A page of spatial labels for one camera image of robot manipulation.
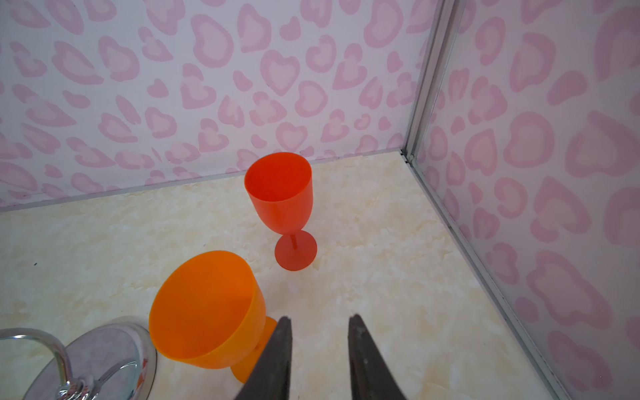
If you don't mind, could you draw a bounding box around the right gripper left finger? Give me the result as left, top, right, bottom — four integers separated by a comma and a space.
233, 317, 293, 400

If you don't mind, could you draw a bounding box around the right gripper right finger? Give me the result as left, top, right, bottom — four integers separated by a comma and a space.
348, 314, 407, 400

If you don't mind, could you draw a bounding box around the orange wine glass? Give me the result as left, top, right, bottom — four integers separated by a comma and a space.
149, 251, 277, 383

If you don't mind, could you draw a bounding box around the red wine glass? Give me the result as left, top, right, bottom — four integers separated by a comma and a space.
244, 152, 318, 271

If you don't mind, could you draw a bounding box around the chrome wine glass rack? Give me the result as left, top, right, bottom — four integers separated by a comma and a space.
1, 321, 158, 399

